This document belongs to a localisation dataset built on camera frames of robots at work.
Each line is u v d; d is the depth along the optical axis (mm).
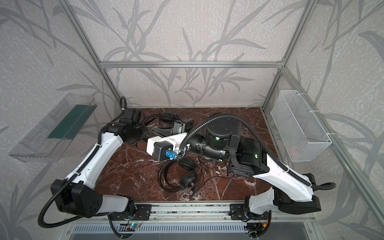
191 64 960
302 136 612
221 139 279
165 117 789
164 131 376
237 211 738
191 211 753
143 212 736
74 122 650
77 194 390
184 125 336
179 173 879
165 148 276
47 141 632
